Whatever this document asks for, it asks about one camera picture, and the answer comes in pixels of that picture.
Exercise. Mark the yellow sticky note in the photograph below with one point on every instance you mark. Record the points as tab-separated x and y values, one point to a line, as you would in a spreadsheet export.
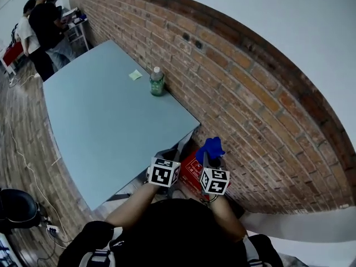
135	74

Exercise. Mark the green plastic bottle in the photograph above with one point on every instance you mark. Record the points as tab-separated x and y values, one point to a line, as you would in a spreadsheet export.
157	83

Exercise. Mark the person's right forearm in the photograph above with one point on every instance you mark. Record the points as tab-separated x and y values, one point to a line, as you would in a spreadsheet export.
229	218

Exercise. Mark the red box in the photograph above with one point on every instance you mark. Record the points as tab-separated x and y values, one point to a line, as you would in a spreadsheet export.
190	168

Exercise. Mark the black office chair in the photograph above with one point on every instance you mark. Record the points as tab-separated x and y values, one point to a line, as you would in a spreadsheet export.
18	208

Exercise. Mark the light blue table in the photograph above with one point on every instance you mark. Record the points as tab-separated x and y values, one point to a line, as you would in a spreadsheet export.
111	126

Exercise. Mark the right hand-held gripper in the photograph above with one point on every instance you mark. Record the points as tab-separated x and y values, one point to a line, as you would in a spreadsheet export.
215	181

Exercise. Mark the blue wiping cloth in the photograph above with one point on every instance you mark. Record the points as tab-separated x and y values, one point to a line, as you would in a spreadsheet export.
212	147

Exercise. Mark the person's black clothing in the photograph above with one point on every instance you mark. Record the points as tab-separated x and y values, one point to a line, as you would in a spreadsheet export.
178	232

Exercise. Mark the person's left forearm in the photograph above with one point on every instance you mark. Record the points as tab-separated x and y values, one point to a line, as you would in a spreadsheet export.
130	207

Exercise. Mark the white shelf unit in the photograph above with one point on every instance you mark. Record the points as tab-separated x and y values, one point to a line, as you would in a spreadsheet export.
306	227

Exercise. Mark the white power strip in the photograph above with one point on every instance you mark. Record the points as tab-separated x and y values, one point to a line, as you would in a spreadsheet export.
53	228

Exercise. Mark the red white desk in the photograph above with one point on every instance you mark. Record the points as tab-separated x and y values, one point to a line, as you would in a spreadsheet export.
11	54

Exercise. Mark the white side table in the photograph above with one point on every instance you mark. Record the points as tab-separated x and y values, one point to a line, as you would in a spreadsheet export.
78	24

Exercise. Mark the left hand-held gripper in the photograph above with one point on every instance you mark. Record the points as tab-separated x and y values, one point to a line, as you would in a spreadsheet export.
162	175

